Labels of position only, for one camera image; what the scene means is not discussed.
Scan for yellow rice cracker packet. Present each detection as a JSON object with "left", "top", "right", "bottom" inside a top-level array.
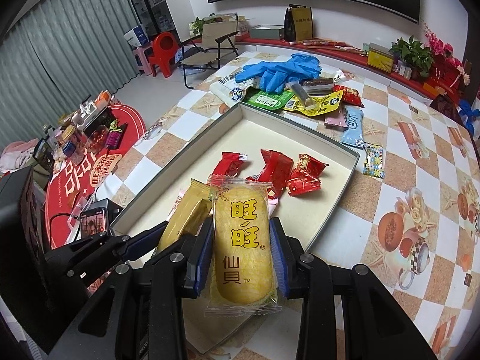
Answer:
[{"left": 205, "top": 175, "right": 281, "bottom": 317}]

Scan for gold wafer stick packet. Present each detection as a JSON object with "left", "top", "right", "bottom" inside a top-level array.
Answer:
[{"left": 155, "top": 179, "right": 212, "bottom": 254}]

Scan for red gold-print snack packet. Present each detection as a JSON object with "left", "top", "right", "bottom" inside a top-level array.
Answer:
[{"left": 286, "top": 154, "right": 329, "bottom": 197}]

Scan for dark red snack packet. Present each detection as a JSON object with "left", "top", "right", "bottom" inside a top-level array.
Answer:
[{"left": 247, "top": 150, "right": 294, "bottom": 199}]

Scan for shallow grey cardboard tray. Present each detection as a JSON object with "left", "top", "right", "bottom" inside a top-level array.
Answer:
[{"left": 112, "top": 104, "right": 360, "bottom": 353}]

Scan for smartphone on stand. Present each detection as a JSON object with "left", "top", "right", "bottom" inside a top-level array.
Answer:
[{"left": 80, "top": 198, "right": 123, "bottom": 238}]

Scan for small colourful candy packet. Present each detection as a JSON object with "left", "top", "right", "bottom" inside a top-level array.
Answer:
[{"left": 363, "top": 142, "right": 385, "bottom": 179}]

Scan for light blue snack packet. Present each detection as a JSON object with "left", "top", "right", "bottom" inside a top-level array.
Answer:
[{"left": 341, "top": 106, "right": 365, "bottom": 149}]

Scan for pale pink snack packet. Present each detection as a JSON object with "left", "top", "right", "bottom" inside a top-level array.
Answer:
[{"left": 324, "top": 106, "right": 348, "bottom": 130}]

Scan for green snack pouch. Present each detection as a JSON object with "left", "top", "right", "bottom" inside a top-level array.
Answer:
[{"left": 244, "top": 89, "right": 294, "bottom": 111}]

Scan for yellow snack pouch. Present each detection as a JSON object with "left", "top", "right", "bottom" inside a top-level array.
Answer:
[{"left": 283, "top": 90, "right": 343, "bottom": 117}]

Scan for white blue snack pouch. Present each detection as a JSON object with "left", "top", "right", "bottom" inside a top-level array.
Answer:
[{"left": 209, "top": 69, "right": 260, "bottom": 108}]

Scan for red chili snack packet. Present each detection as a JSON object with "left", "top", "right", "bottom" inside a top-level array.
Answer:
[{"left": 334, "top": 85, "right": 364, "bottom": 107}]

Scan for blue rubber gloves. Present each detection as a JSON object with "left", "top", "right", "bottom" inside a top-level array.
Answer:
[{"left": 235, "top": 53, "right": 321, "bottom": 94}]

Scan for pink plastic stool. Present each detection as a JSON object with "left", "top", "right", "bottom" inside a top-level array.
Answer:
[{"left": 132, "top": 44, "right": 153, "bottom": 75}]

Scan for red plastic child chair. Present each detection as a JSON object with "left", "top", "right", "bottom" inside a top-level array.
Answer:
[{"left": 148, "top": 32, "right": 179, "bottom": 78}]

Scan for beige folding chair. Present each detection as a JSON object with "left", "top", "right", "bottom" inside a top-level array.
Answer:
[{"left": 179, "top": 13, "right": 239, "bottom": 89}]

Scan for blue white carton box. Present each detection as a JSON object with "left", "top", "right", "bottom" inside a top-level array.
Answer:
[{"left": 124, "top": 25, "right": 150, "bottom": 48}]

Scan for grey window curtain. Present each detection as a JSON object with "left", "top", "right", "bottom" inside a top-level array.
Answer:
[{"left": 1, "top": 0, "right": 138, "bottom": 146}]

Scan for yellow tin box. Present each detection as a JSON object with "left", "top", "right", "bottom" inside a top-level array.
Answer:
[{"left": 367, "top": 43, "right": 394, "bottom": 73}]

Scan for grey flat box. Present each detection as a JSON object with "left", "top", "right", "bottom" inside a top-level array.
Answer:
[{"left": 249, "top": 24, "right": 285, "bottom": 41}]

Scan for dark red cloth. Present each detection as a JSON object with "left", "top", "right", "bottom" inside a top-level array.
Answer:
[{"left": 430, "top": 95, "right": 479, "bottom": 141}]

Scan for black and gold bag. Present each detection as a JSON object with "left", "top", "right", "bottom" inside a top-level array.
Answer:
[{"left": 284, "top": 4, "right": 313, "bottom": 41}]

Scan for blue ribbon gift bag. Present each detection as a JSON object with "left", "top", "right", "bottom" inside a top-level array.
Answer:
[{"left": 457, "top": 99, "right": 480, "bottom": 137}]

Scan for green potted plant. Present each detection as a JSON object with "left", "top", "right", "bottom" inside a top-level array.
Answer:
[{"left": 390, "top": 36, "right": 434, "bottom": 79}]

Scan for pink artificial flowers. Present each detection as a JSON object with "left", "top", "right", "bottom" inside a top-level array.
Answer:
[{"left": 423, "top": 23, "right": 470, "bottom": 86}]

